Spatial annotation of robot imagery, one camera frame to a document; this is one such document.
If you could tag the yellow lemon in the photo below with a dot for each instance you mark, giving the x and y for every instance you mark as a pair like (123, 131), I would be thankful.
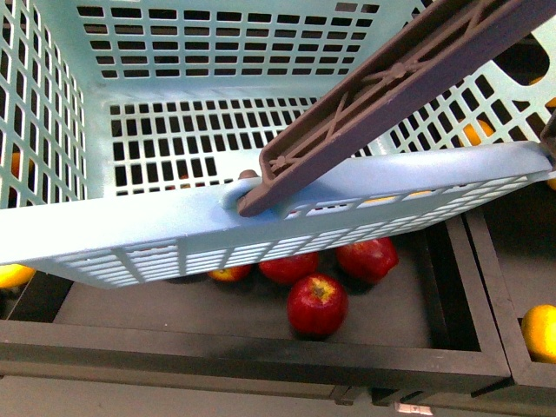
(538, 330)
(15, 275)

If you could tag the light blue plastic basket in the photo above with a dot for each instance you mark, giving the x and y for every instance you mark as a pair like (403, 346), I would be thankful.
(125, 126)

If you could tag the red yellow apple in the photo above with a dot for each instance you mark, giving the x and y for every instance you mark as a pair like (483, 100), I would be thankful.
(232, 274)

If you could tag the brown basket handle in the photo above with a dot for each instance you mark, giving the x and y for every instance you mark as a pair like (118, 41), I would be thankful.
(447, 41)

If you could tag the black display tray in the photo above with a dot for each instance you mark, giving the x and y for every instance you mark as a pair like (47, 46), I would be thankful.
(426, 327)

